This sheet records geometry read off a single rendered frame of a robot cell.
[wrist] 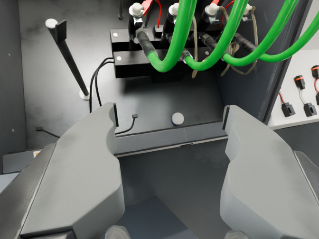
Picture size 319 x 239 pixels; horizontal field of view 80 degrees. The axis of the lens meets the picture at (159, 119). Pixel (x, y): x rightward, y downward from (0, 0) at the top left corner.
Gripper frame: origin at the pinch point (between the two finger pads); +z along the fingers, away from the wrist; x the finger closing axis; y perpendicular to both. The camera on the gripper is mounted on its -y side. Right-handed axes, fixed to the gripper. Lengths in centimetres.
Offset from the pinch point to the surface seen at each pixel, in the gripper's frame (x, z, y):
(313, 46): 45, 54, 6
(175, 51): 0.6, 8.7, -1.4
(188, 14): 1.3, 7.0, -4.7
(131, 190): -22, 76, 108
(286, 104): 33, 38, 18
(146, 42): -3.6, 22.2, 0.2
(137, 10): -5.9, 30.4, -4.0
